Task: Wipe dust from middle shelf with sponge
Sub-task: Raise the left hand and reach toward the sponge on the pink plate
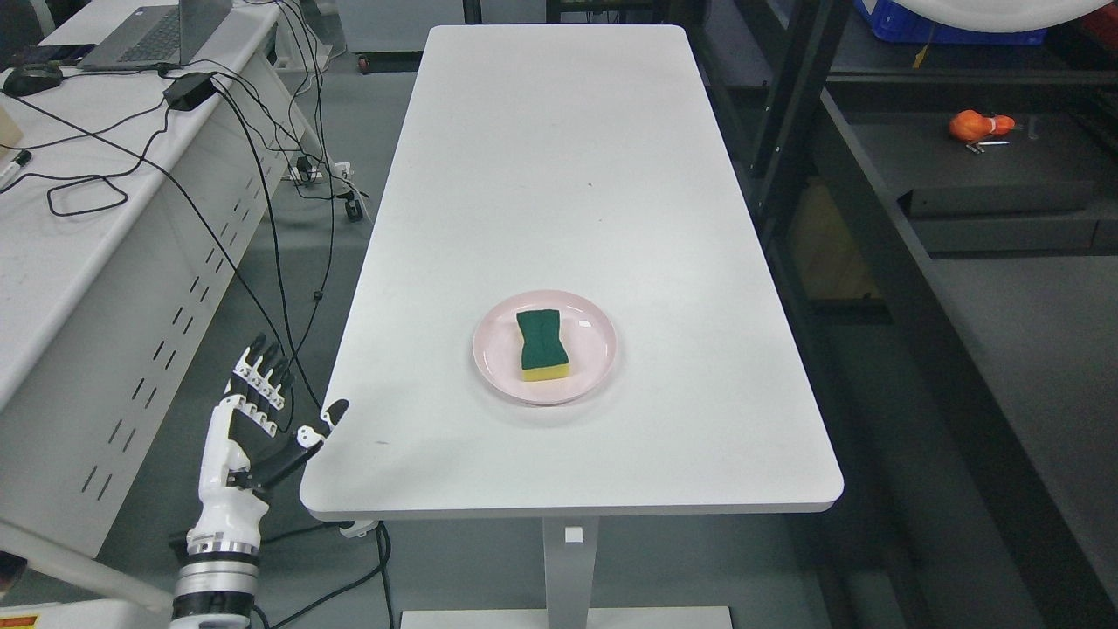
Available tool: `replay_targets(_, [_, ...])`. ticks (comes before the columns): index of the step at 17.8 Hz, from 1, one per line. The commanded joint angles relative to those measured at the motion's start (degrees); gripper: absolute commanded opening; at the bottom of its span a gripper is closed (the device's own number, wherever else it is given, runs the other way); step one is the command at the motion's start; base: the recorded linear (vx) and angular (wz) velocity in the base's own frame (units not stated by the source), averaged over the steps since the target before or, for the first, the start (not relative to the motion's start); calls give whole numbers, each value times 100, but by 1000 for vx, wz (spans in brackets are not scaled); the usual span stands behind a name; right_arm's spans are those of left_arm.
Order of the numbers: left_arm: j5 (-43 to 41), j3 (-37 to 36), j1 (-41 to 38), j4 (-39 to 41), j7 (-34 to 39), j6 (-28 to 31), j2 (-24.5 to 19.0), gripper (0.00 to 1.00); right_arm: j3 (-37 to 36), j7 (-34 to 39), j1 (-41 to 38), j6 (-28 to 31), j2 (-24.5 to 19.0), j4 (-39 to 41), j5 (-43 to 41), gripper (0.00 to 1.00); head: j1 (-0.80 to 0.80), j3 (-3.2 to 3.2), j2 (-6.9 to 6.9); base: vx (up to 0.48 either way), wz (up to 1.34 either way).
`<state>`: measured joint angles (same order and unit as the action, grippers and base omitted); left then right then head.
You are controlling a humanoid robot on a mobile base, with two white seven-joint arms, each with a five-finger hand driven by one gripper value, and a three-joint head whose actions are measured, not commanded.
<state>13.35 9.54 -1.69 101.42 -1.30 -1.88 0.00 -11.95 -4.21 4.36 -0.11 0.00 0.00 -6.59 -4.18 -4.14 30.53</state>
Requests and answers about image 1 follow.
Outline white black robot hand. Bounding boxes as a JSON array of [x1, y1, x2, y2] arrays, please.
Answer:
[[184, 333, 350, 555]]

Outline green yellow sponge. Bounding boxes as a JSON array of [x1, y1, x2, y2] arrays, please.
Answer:
[[517, 309, 570, 382]]

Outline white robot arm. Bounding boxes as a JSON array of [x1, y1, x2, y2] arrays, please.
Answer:
[[3, 524, 259, 628]]

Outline black metal shelf rack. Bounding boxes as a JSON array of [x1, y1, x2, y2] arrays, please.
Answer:
[[689, 1, 1115, 628]]

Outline white side desk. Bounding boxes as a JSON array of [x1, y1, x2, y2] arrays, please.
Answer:
[[1, 3, 314, 557]]

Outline white table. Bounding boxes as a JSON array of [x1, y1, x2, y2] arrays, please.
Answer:
[[300, 23, 844, 628]]

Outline black power adapter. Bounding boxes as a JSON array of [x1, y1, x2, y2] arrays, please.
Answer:
[[162, 72, 217, 112]]

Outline pink round plate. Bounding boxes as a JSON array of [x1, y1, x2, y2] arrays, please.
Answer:
[[472, 290, 619, 406]]

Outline grey laptop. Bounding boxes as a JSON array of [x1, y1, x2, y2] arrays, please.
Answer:
[[79, 1, 234, 72]]

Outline black computer mouse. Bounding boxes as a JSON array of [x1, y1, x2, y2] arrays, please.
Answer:
[[3, 63, 65, 97]]

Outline blue plastic crate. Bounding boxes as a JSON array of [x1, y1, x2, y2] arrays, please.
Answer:
[[853, 1, 1048, 46]]

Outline orange toy object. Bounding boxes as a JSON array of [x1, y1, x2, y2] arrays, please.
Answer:
[[948, 109, 1017, 143]]

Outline black cable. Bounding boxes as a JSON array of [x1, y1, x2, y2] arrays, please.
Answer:
[[0, 0, 371, 411]]

